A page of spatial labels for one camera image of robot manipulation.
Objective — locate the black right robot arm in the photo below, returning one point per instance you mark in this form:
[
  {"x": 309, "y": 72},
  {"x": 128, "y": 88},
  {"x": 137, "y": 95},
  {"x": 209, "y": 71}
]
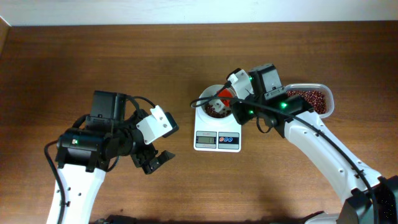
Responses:
[{"x": 366, "y": 195}]

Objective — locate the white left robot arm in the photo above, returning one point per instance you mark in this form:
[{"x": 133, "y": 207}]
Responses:
[{"x": 81, "y": 157}]

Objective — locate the red beans in bowl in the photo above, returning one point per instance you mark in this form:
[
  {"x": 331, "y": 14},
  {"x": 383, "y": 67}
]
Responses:
[{"x": 210, "y": 110}]

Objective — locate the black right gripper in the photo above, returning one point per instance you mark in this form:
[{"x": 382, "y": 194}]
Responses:
[{"x": 240, "y": 112}]

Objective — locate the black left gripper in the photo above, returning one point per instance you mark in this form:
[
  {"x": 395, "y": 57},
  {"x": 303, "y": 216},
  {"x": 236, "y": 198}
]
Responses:
[{"x": 141, "y": 159}]

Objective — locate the white digital kitchen scale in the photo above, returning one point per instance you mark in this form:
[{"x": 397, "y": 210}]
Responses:
[{"x": 225, "y": 138}]

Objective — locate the white bowl on scale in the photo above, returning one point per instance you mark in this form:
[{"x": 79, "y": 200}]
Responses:
[{"x": 218, "y": 105}]

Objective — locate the clear plastic bean container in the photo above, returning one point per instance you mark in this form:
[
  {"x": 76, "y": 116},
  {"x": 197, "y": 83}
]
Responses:
[{"x": 317, "y": 87}]

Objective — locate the red measuring scoop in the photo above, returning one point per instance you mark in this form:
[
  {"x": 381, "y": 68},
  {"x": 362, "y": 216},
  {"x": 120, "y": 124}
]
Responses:
[{"x": 225, "y": 94}]

